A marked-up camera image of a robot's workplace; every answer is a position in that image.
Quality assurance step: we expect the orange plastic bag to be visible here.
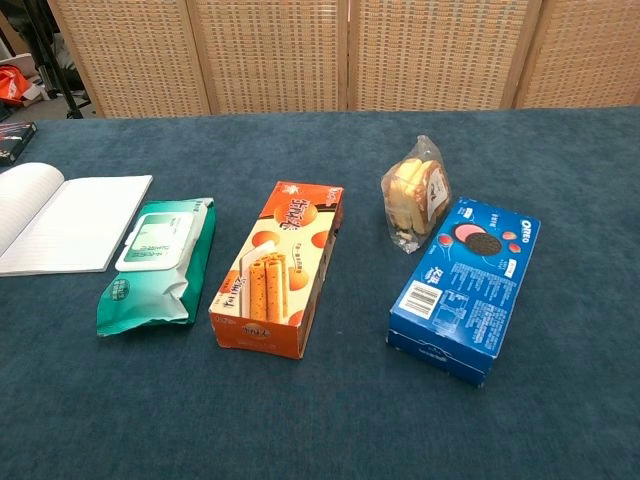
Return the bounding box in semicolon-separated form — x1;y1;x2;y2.
0;64;34;107

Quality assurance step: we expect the dark blue table mat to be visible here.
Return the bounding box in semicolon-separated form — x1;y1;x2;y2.
0;105;640;480

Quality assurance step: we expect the open white lined notebook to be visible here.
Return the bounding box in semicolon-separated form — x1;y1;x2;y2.
0;162;154;278

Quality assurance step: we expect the bagged sliced bread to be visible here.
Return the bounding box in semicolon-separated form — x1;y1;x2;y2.
380;134;453;255

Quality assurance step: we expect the black and red box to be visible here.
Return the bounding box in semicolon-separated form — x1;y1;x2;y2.
0;121;39;167

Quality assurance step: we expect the orange egg roll box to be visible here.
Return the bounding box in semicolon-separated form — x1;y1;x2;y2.
208;180;346;361

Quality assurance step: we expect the black tripod stand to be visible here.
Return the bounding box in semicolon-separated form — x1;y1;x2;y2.
27;0;94;120

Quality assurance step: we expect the blue Oreo cookie box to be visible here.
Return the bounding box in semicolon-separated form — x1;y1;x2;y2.
385;196;542;388

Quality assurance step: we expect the wicker folding screen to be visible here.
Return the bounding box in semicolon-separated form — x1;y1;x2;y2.
47;0;640;119

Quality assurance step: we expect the green wet wipes pack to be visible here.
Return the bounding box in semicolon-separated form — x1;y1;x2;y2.
96;197;218;338

